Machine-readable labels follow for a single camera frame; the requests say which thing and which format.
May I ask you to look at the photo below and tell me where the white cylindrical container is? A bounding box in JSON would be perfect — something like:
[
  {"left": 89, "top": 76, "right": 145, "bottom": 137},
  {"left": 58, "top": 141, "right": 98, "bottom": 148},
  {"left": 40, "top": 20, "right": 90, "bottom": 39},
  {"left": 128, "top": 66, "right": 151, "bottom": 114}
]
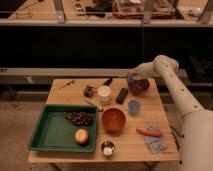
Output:
[{"left": 97, "top": 85, "right": 111, "bottom": 103}]

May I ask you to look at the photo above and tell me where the wooden handled utensil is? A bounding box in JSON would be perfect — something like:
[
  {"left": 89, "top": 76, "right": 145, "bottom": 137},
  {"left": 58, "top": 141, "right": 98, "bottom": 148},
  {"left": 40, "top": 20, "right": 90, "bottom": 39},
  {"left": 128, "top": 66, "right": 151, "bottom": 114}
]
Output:
[{"left": 58, "top": 79, "right": 75, "bottom": 90}]

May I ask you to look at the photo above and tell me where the small dark toy object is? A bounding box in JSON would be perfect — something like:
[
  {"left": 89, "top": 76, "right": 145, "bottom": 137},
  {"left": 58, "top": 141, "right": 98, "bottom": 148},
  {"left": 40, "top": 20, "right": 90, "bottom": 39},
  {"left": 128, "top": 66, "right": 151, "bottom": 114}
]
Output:
[{"left": 83, "top": 85, "right": 96, "bottom": 97}]

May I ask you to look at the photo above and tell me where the black remote control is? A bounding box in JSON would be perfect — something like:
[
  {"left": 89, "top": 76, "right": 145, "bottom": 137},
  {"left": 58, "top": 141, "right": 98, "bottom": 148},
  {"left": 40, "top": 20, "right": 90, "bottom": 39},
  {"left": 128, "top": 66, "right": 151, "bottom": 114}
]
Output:
[{"left": 116, "top": 88, "right": 128, "bottom": 104}]

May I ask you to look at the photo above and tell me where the wooden table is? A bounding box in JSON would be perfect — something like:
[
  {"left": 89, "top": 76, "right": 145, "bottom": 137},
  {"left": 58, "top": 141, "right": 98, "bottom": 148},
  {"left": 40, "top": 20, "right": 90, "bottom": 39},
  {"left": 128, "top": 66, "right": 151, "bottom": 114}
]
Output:
[{"left": 28, "top": 78, "right": 179, "bottom": 163}]

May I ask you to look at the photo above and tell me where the small metal cup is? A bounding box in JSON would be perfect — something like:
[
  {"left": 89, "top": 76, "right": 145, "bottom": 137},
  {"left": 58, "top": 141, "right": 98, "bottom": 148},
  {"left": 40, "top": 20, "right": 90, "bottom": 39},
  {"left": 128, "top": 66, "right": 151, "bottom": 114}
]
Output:
[{"left": 101, "top": 141, "right": 115, "bottom": 157}]

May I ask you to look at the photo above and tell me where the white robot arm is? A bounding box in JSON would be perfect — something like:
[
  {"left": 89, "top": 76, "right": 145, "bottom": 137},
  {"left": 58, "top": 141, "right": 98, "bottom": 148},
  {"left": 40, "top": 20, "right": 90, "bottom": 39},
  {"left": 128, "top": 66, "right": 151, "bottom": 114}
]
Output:
[{"left": 130, "top": 55, "right": 213, "bottom": 171}]

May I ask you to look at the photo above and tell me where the blue plastic cup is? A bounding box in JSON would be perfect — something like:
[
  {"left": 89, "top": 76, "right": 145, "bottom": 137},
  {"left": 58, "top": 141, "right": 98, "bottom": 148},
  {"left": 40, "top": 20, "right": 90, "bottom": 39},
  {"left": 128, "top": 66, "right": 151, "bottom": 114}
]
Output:
[{"left": 128, "top": 100, "right": 141, "bottom": 115}]

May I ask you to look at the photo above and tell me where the black marker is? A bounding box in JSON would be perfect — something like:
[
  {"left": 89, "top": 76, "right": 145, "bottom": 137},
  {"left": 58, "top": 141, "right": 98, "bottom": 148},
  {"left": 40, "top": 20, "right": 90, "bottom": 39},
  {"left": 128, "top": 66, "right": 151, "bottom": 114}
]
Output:
[{"left": 103, "top": 78, "right": 113, "bottom": 86}]

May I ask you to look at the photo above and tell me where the orange bowl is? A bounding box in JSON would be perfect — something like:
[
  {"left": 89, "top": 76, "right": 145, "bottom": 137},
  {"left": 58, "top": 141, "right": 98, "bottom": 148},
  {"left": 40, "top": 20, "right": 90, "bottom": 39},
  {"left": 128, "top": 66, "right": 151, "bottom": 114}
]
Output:
[{"left": 101, "top": 108, "right": 126, "bottom": 132}]

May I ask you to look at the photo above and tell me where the blue grey cloth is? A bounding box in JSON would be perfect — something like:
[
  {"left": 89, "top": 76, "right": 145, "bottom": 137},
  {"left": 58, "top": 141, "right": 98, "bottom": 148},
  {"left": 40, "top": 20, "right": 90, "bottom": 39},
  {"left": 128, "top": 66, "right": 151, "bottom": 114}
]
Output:
[{"left": 144, "top": 126, "right": 167, "bottom": 154}]

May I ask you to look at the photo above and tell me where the green plastic tray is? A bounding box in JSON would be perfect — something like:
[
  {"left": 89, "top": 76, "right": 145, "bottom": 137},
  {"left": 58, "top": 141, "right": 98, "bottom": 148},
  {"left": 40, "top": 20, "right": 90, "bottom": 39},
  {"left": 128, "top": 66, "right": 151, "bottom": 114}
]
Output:
[{"left": 28, "top": 104, "right": 98, "bottom": 153}]

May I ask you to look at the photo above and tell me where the orange carrot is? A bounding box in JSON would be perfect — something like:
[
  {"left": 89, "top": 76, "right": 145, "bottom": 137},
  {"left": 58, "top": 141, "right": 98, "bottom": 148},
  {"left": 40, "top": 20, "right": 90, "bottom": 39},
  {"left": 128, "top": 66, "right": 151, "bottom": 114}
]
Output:
[{"left": 136, "top": 128, "right": 163, "bottom": 137}]

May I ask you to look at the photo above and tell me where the dark grape bunch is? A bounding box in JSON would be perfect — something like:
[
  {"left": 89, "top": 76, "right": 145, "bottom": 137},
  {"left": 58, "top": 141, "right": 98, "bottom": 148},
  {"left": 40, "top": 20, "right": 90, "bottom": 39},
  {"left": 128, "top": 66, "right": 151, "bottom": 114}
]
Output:
[{"left": 64, "top": 112, "right": 92, "bottom": 126}]

